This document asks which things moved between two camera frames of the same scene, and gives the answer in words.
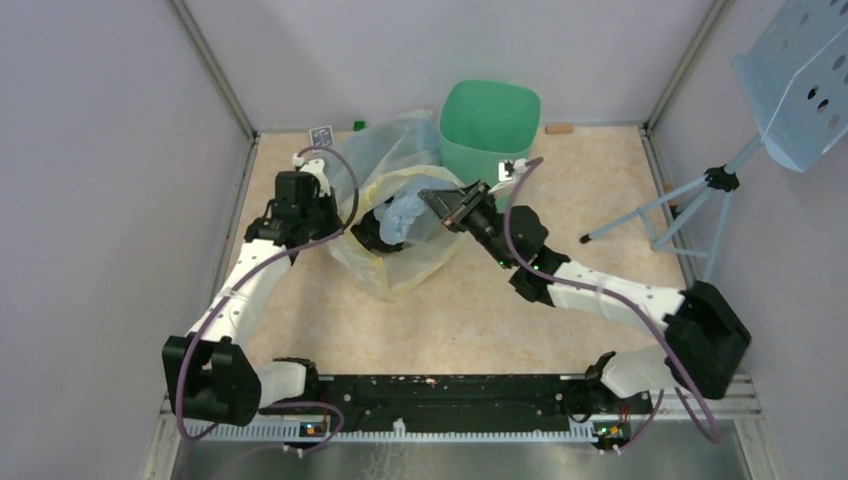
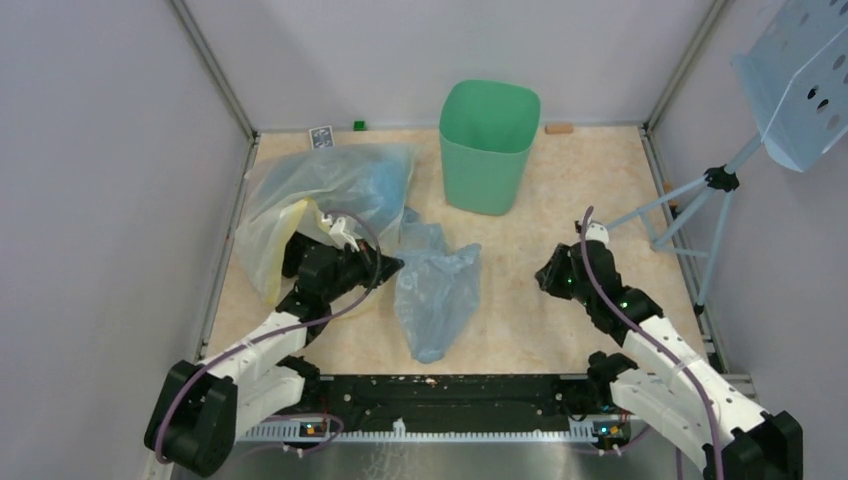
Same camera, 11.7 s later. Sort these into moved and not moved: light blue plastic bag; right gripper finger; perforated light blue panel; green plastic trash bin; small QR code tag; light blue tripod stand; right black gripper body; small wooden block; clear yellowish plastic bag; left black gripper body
Moved: right gripper finger; clear yellowish plastic bag; right black gripper body; left black gripper body; light blue plastic bag
Not moved: perforated light blue panel; light blue tripod stand; green plastic trash bin; small QR code tag; small wooden block
